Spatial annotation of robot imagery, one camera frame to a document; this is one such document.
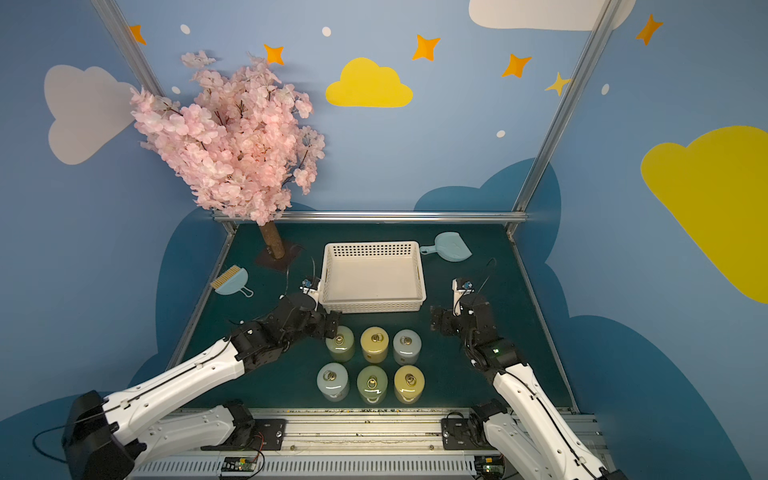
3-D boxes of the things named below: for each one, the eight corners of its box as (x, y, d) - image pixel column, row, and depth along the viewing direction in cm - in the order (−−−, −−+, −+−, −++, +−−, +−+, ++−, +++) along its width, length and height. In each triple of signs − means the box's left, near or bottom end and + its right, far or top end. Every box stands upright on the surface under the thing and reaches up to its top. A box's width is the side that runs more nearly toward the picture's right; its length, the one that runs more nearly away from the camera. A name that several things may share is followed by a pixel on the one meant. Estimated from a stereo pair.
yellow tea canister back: (361, 363, 87) (359, 352, 81) (362, 337, 93) (361, 325, 86) (388, 363, 88) (388, 352, 81) (388, 337, 93) (388, 325, 86)
